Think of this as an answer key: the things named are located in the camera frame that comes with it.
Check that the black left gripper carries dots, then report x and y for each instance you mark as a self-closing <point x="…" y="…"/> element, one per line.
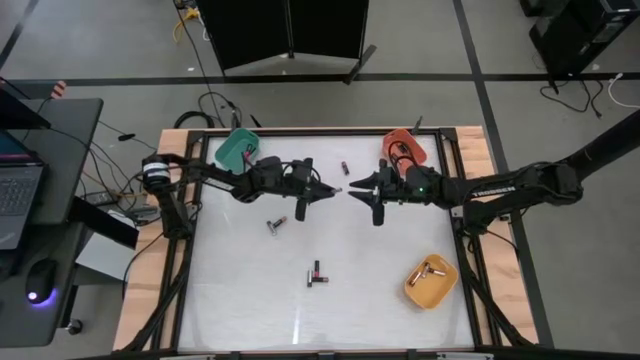
<point x="302" y="187"/>

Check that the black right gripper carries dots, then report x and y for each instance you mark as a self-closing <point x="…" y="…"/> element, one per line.
<point x="392" y="187"/>

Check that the silver Energizer battery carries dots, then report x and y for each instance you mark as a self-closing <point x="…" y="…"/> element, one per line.
<point x="426" y="270"/>
<point x="415" y="278"/>
<point x="438" y="273"/>
<point x="270" y="228"/>

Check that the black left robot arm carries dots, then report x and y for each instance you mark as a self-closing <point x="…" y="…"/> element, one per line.
<point x="210" y="172"/>

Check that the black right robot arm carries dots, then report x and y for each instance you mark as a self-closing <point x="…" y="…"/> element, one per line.
<point x="492" y="191"/>

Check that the black copper Duracell battery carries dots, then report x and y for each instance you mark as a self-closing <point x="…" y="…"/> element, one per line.
<point x="280" y="220"/>

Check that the orange plastic bin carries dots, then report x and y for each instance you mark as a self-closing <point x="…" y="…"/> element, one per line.
<point x="397" y="135"/>

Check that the silver black battery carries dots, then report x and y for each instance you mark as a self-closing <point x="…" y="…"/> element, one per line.
<point x="309" y="279"/>

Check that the teal plastic bin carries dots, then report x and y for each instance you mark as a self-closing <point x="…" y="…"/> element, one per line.
<point x="232" y="147"/>

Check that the wooden table board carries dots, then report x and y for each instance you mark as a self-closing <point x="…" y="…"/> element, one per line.
<point x="472" y="150"/>

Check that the yellow plastic bin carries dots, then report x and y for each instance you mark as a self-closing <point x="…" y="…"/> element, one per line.
<point x="430" y="297"/>

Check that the black folding partition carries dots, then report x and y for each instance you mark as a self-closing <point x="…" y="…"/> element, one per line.
<point x="250" y="30"/>

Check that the grey power strip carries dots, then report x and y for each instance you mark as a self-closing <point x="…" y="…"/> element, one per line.
<point x="145" y="215"/>

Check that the black flat panel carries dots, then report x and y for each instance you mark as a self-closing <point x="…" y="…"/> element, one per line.
<point x="100" y="220"/>

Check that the white box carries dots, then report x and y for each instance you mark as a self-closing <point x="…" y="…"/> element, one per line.
<point x="102" y="257"/>

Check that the person's leg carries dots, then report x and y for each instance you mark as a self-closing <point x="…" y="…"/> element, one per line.
<point x="610" y="142"/>

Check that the black equipment cart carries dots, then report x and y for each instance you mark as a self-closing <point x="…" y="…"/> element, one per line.
<point x="575" y="35"/>

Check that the black desk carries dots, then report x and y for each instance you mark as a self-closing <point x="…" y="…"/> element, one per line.
<point x="65" y="150"/>

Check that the black caster wheel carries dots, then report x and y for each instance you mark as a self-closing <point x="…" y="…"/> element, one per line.
<point x="75" y="327"/>

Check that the red white striped object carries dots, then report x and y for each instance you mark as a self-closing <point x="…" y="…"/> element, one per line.
<point x="58" y="89"/>

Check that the black computer mouse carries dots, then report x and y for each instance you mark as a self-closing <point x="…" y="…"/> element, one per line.
<point x="41" y="280"/>

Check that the grey open laptop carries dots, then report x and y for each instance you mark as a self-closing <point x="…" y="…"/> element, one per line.
<point x="17" y="195"/>

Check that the black monitor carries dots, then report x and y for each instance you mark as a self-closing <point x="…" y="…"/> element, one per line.
<point x="15" y="112"/>

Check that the black aluminium table frame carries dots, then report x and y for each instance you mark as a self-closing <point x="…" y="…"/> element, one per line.
<point x="325" y="132"/>

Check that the black frame brace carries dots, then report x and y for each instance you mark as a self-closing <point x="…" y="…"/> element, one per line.
<point x="418" y="125"/>
<point x="255" y="121"/>

